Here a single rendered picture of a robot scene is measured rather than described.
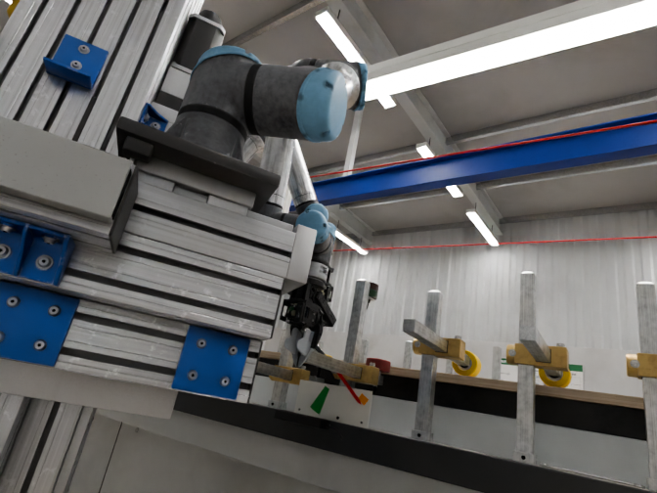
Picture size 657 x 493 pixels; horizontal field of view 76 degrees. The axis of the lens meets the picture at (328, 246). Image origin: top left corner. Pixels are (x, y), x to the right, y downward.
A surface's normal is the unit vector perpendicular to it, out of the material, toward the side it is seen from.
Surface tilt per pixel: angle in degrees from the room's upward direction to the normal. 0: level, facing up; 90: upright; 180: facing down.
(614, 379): 90
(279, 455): 90
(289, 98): 124
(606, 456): 90
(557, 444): 90
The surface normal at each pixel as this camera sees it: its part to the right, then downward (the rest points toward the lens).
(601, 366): -0.58, -0.38
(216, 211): 0.40, -0.25
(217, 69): -0.07, -0.36
